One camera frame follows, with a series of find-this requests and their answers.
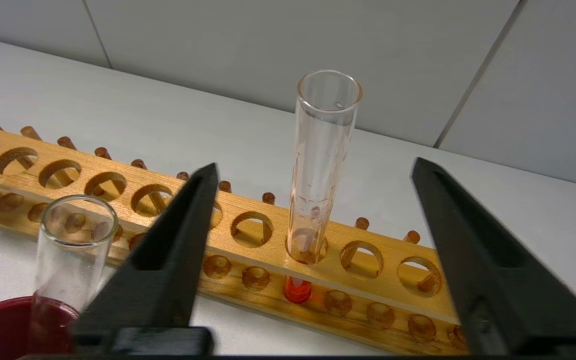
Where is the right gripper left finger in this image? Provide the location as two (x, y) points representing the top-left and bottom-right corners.
(73, 162), (219, 356)

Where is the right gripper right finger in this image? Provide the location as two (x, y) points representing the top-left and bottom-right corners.
(412, 157), (576, 356)

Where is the test tube with blue pigment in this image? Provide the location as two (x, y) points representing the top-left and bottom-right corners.
(33, 195), (119, 321)

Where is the test tube with red pigment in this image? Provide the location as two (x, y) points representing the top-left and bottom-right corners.
(285, 70), (364, 305)

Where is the wooden test tube rack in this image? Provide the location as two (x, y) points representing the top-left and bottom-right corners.
(0, 118), (469, 356)

